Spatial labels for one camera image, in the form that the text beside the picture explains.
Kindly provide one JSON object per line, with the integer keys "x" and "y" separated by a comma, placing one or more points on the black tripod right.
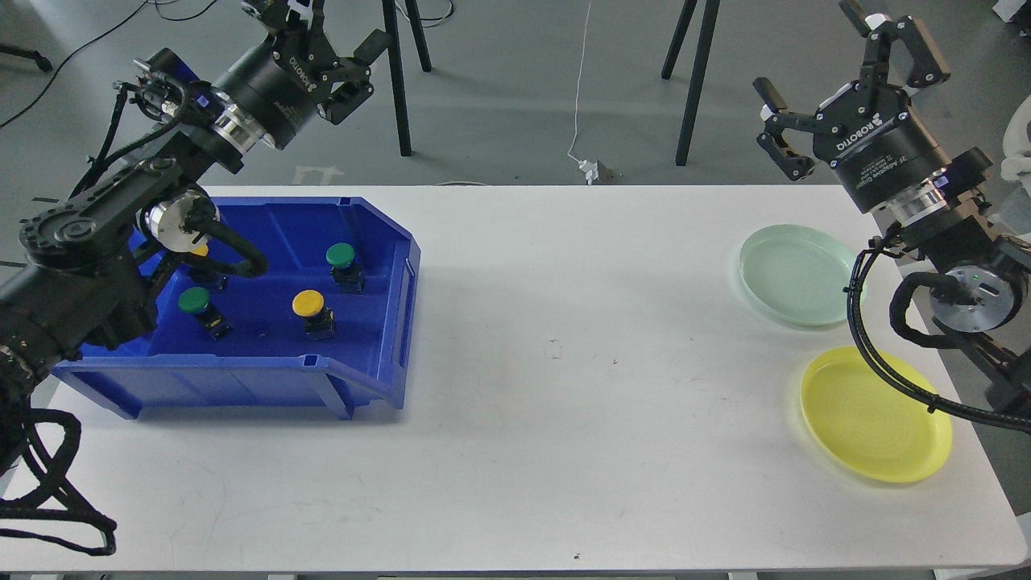
{"x": 709, "y": 19}

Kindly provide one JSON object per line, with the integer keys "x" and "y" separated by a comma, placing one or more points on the yellow push button switch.
{"x": 318, "y": 319}

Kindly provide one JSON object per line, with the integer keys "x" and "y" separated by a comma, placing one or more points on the black tripod left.
{"x": 399, "y": 97}

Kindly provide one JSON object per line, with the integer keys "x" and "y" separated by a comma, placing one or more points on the yellow plate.
{"x": 865, "y": 426}

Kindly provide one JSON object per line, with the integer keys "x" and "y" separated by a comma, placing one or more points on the green push button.
{"x": 197, "y": 303}
{"x": 347, "y": 273}

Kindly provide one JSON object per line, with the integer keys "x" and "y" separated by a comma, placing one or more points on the white chair base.
{"x": 1015, "y": 165}

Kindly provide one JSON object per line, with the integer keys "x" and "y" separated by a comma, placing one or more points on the light green plate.
{"x": 796, "y": 274}

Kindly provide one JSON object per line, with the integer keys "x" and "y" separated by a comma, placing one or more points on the blue plastic storage bin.
{"x": 266, "y": 360}

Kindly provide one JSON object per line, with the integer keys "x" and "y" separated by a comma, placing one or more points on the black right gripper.
{"x": 882, "y": 153}

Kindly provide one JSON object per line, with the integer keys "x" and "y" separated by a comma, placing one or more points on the black tripod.
{"x": 709, "y": 19}
{"x": 399, "y": 97}

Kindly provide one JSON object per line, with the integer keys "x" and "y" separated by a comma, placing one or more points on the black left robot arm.
{"x": 97, "y": 262}

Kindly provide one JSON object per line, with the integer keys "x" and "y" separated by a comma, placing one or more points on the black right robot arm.
{"x": 980, "y": 277}

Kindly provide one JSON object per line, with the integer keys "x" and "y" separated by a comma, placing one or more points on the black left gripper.
{"x": 281, "y": 81}

